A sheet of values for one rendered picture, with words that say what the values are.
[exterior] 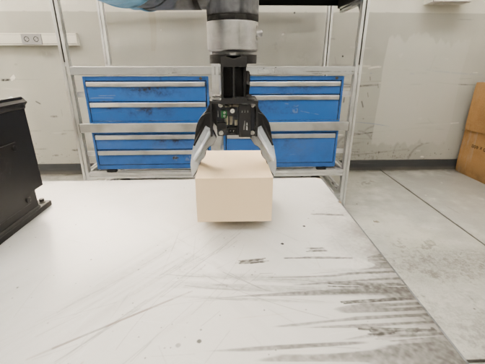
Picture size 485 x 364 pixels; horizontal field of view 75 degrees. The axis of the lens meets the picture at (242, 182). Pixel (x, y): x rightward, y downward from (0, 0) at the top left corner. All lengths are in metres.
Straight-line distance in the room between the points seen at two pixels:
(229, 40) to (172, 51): 2.35
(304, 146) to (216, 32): 1.62
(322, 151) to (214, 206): 1.63
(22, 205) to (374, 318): 0.56
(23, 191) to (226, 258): 0.37
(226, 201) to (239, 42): 0.23
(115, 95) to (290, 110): 1.04
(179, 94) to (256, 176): 1.51
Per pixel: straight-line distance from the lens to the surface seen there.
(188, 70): 1.92
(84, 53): 3.01
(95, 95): 2.09
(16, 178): 0.64
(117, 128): 2.04
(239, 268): 0.44
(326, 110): 2.04
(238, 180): 0.49
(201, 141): 0.54
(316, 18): 2.89
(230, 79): 0.49
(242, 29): 0.48
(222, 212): 0.51
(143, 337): 0.37
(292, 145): 2.03
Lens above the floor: 0.96
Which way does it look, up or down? 21 degrees down
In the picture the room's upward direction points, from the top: straight up
